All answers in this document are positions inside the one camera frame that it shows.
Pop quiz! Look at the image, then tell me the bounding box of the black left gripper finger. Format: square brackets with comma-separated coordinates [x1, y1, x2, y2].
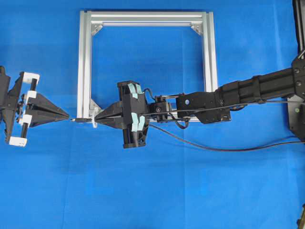
[25, 111, 69, 127]
[27, 93, 69, 116]

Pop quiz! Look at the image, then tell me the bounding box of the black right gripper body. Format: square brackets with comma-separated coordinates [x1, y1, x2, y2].
[117, 81, 149, 148]

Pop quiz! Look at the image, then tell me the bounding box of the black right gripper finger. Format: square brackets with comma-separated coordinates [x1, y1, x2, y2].
[94, 116, 125, 129]
[96, 101, 123, 118]

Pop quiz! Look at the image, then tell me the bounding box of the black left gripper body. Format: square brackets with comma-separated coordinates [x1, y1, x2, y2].
[4, 72, 40, 146]

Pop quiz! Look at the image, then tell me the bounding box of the black cable with plug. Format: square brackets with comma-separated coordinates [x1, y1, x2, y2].
[70, 117, 305, 152]

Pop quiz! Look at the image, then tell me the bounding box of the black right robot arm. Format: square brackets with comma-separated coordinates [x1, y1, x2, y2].
[93, 68, 304, 148]

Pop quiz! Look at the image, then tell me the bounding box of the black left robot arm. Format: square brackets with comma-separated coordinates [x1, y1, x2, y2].
[0, 66, 69, 147]

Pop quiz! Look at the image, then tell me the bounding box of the white zip tie loop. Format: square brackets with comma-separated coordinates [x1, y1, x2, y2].
[91, 107, 99, 128]

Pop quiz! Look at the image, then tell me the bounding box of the dark object bottom right corner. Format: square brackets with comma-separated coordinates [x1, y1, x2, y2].
[296, 204, 305, 229]

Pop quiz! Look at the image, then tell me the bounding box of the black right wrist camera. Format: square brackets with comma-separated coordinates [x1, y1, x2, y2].
[122, 82, 148, 132]

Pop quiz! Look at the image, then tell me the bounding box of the silver aluminium extrusion frame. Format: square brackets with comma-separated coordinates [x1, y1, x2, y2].
[77, 10, 218, 119]

